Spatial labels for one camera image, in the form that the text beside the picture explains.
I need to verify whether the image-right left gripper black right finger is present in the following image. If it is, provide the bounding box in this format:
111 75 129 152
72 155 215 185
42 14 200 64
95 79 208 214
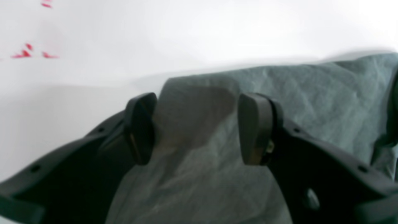
238 93 397 224

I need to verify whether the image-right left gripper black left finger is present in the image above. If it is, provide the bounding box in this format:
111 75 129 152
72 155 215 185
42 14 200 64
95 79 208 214
0 93 157 224

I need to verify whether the dark grey T-shirt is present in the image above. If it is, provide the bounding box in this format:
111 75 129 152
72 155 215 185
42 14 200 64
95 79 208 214
106 54 397 224

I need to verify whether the red tape rectangle marking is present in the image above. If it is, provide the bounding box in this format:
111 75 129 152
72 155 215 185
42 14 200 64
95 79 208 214
10 0 62 59

